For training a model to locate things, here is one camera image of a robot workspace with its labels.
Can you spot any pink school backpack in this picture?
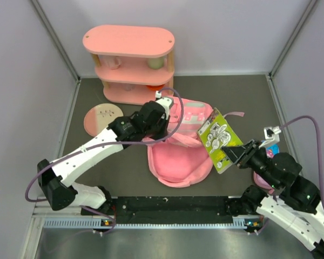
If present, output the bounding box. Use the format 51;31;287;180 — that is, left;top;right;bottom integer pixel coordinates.
143;96;245;187

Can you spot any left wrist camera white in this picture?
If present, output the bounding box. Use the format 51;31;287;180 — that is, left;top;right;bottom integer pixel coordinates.
155;91;174;118

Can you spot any pink and cream plate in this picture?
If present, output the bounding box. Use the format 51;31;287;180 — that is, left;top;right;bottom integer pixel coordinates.
84;103;124;137

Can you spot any green sticker book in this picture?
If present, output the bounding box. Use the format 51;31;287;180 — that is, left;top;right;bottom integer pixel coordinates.
198;108;245;174

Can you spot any pale green cup on shelf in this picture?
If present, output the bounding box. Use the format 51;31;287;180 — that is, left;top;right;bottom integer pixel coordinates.
147;57;164;70

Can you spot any pink pencil case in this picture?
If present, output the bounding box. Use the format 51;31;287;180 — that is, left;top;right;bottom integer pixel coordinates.
253;144;280;195

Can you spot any pink cup on shelf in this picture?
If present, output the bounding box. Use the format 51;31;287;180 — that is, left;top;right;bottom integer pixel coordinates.
103;56;122;70

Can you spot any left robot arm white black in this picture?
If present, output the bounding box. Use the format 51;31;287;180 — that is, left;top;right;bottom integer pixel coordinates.
38;97;173;214

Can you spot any clear glass on lower shelf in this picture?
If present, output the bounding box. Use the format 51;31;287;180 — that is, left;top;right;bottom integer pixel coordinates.
123;84;135;92

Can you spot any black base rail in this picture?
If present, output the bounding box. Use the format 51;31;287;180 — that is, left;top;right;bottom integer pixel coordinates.
80;195;262;224

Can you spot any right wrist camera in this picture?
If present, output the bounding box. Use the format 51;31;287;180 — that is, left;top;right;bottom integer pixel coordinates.
259;126;281;148

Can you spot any orange bowl on lower shelf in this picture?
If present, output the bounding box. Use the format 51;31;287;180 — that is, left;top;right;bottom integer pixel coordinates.
146;85;164;91

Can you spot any grey slotted cable duct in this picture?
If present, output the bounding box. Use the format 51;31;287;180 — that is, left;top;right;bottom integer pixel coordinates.
43;217;262;229

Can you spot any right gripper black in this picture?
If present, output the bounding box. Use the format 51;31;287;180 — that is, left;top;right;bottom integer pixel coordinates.
220;138;279;189

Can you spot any pink three-tier shelf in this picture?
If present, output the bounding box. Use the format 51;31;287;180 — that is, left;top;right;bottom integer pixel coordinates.
83;25;175;105

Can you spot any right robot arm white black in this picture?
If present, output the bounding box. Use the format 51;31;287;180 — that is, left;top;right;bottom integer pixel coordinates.
222;140;324;258

